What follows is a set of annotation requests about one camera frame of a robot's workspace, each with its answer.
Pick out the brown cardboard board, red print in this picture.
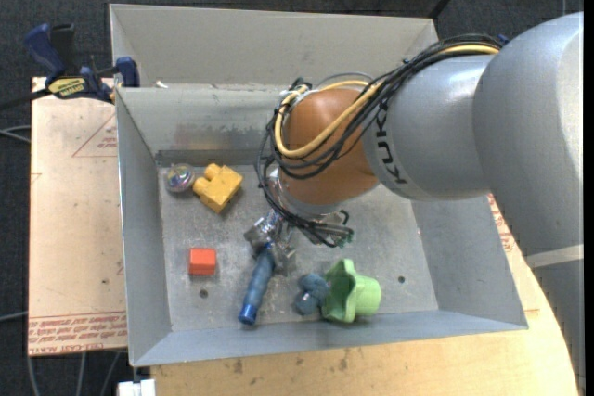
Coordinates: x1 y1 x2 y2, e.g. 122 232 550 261
27 76 129 358

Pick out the yellow toy block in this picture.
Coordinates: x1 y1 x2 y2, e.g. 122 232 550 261
192 162 244 215

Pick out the grey metal bin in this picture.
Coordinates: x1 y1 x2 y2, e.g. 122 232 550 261
109 3 529 367

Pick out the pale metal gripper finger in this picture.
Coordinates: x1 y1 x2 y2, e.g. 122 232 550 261
243 221 267 257
275 240 298 277

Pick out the blue-grey soft toy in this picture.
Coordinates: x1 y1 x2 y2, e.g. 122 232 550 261
291 272 332 317

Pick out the orange-red cube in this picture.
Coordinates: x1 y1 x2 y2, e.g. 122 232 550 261
187 247 218 277

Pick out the blue plastic bottle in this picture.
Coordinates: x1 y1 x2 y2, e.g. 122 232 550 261
237 245 278 326

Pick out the shiny multicoloured spinning top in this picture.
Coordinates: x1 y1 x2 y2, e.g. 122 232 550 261
163 162 197 197

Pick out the green plastic cup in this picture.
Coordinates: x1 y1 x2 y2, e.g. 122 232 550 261
320 258 383 325

